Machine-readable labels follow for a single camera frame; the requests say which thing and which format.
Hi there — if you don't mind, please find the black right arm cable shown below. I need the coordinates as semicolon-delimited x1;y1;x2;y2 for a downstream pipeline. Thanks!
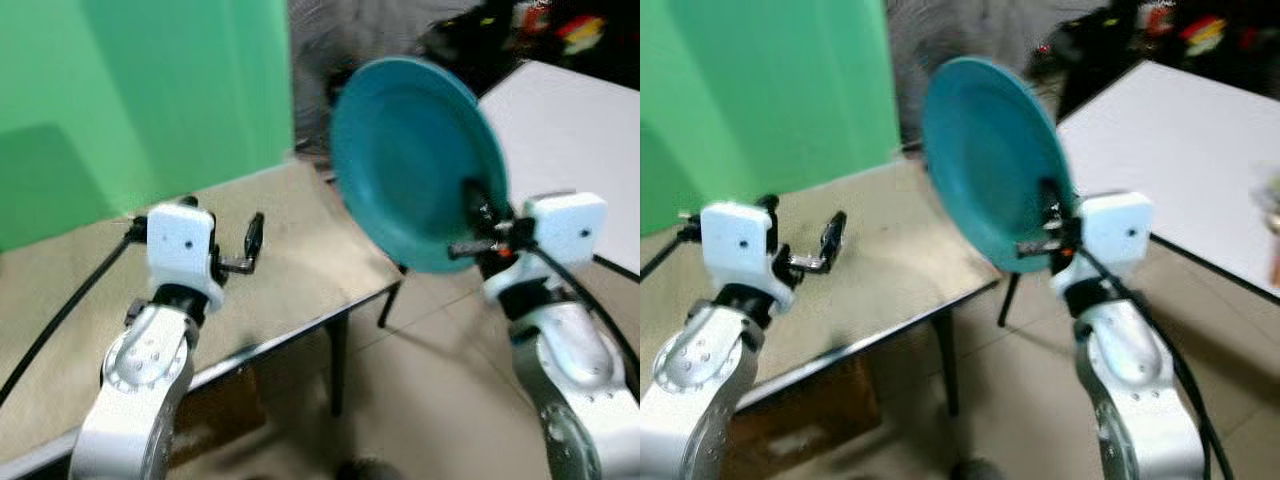
1076;246;1235;480
530;246;641;377

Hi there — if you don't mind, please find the beige top table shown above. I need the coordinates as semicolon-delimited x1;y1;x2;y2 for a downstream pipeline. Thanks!
0;158;409;480
640;158;1023;417

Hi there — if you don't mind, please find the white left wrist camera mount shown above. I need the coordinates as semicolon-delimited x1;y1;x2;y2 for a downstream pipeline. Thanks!
699;201;798;303
146;200;225;307

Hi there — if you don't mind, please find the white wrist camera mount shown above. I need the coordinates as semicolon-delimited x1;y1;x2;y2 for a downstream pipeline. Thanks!
1048;191;1156;297
490;191;610;297
146;200;225;307
699;201;798;303

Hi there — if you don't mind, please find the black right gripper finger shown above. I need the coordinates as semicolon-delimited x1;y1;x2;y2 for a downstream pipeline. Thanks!
461;177;498;239
1038;177;1067;239

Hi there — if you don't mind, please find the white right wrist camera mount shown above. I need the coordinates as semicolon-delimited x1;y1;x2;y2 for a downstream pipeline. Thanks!
490;191;610;297
1048;191;1156;297

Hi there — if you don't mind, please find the brown box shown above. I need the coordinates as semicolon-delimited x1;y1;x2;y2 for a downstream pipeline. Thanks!
165;362;269;467
720;352;883;480

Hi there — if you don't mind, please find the red and yellow item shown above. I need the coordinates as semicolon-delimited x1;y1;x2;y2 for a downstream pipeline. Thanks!
1178;14;1229;57
558;14;608;57

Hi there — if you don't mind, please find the green backdrop screen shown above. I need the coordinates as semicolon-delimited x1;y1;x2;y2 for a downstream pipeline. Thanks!
640;0;902;239
0;0;295;253

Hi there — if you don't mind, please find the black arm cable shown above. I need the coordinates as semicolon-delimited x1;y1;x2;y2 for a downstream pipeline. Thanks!
640;224;703;281
0;222;149;407
530;246;641;377
1076;246;1235;480

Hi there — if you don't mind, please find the white top table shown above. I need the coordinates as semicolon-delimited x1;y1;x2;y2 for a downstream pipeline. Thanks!
1055;60;1280;307
476;60;641;285

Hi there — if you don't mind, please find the teal round plate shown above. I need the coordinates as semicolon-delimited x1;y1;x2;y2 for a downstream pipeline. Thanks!
920;56;1078;274
329;56;510;275

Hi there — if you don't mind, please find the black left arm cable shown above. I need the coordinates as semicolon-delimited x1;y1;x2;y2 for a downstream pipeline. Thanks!
640;224;703;281
0;222;149;407

